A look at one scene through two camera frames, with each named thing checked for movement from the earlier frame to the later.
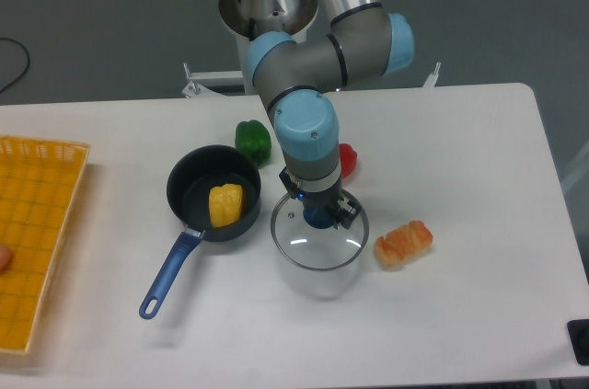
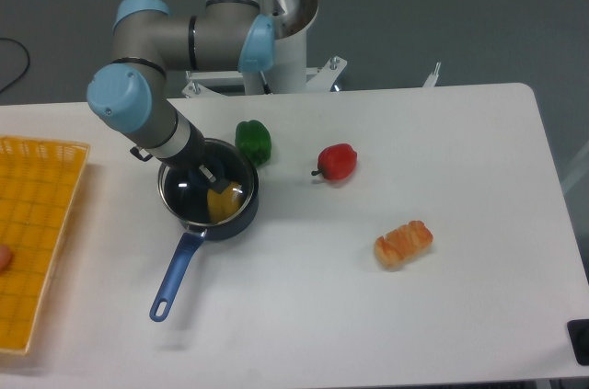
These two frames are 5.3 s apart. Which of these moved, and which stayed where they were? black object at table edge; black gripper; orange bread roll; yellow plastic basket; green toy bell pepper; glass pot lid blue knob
Moved: glass pot lid blue knob; black gripper
Stayed: green toy bell pepper; orange bread roll; yellow plastic basket; black object at table edge
